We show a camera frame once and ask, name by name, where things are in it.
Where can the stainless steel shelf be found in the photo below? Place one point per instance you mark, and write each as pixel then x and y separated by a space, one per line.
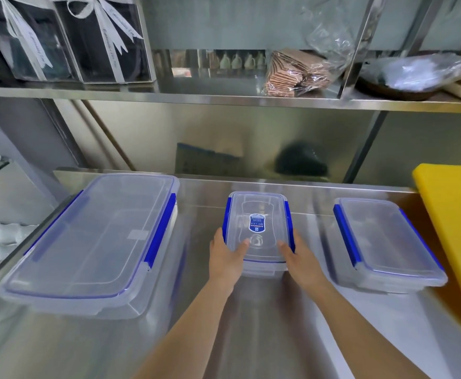
pixel 214 92

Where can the bag of brown packets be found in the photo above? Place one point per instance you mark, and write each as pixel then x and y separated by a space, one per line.
pixel 293 74

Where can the person's right forearm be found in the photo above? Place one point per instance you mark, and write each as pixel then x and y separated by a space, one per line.
pixel 356 331

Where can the clear ribboned gift box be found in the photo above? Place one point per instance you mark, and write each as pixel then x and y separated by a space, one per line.
pixel 21 39
pixel 104 39

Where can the person's left thumb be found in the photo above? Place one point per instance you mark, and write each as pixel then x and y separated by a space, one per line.
pixel 240 247

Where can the empty clear plastic bag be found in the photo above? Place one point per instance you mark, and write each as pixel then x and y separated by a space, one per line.
pixel 327 31

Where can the person's left forearm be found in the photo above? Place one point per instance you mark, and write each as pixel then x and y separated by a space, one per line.
pixel 191 331

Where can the small labelled clear plastic container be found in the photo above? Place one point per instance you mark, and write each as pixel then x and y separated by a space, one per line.
pixel 258 217

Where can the large clear plastic container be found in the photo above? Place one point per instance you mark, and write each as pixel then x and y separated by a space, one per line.
pixel 92 240

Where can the yellow cutting board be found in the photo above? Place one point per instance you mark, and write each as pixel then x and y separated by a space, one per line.
pixel 451 217

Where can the person's left hand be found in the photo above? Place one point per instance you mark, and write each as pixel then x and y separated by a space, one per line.
pixel 224 264

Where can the person's right hand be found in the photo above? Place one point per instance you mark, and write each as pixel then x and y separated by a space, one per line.
pixel 303 268

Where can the person's right thumb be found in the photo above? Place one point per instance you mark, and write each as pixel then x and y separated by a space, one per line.
pixel 284 247

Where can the medium clear plastic container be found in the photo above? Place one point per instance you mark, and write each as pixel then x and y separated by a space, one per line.
pixel 384 240

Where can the plastic-wrapped dark plate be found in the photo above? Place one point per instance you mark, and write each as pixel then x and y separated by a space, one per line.
pixel 408 76

